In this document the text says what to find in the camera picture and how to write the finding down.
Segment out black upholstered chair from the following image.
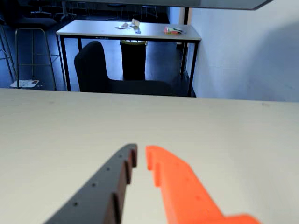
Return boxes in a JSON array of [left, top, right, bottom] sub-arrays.
[[74, 41, 175, 96]]

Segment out black trash bin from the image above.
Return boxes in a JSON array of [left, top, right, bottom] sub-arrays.
[[120, 39, 148, 81]]

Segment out white paper sheet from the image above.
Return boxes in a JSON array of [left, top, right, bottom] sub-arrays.
[[9, 79, 45, 89]]

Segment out metal frame bar stool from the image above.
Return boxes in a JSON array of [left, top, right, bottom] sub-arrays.
[[14, 17, 58, 91]]

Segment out crumpled papers pile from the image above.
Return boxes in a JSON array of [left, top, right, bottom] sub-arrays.
[[114, 18, 142, 35]]

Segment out colourful packet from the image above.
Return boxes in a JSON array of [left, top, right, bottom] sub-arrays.
[[164, 26, 185, 35]]

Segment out white table black legs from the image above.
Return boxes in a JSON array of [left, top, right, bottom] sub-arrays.
[[56, 19, 202, 98]]

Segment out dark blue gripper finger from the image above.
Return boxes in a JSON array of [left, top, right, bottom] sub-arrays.
[[43, 143, 138, 224]]

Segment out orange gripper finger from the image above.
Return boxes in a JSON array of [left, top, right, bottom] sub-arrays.
[[145, 145, 262, 224]]

